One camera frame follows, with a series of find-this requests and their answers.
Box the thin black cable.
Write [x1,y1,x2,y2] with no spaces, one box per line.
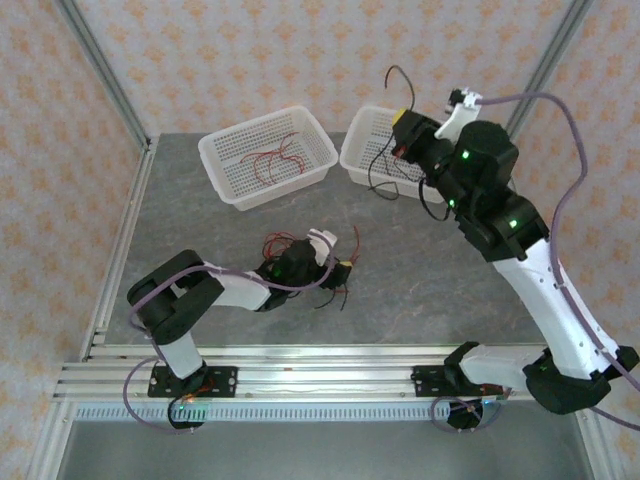
[313,283,352,312]
[366,64,417,202]

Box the white perforated plastic basket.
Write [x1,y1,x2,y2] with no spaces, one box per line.
[338,104,454,205]
[197,104,339,212]

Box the black right gripper lead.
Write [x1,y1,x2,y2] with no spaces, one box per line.
[417,176,452,222]

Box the aluminium mounting beam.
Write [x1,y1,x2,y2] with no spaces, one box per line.
[52,343,549,403]

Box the black round base cover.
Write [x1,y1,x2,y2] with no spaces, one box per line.
[167,398,207,434]
[446,398,501,434]

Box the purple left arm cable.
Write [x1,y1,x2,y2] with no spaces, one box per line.
[123,234,337,436]

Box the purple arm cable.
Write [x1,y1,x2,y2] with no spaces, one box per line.
[432,92,640,435]
[123,234,337,436]

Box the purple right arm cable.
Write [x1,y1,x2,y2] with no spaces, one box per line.
[432,92,640,435]

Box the aluminium frame post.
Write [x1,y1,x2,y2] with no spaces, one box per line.
[502,0,596,149]
[52,0,154,151]

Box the white slotted cable duct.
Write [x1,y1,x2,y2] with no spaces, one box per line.
[69,402,504,424]

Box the aluminium side rail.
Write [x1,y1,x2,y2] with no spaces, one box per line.
[79,139,160,362]

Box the aluminium frame leg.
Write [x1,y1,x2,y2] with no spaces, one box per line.
[29,399,76,480]
[574,412,609,480]

